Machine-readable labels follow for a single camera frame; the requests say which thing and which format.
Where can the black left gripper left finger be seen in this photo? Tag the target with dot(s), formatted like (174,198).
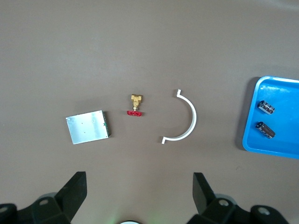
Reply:
(70,198)

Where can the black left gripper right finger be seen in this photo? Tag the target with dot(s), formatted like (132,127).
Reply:
(205,198)

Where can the brown electrolytic capacitor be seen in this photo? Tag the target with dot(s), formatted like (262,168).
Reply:
(265,130)

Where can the black electrolytic capacitor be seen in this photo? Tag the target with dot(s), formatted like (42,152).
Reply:
(266,107)

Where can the blue plastic tray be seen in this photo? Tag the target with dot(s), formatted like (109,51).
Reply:
(285,144)

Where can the silver metal power supply box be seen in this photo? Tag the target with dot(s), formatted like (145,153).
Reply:
(87,127)

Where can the white curved pipe clamp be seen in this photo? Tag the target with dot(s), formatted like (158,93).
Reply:
(194,116)

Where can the brown paper table cover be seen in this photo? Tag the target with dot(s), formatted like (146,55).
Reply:
(149,46)

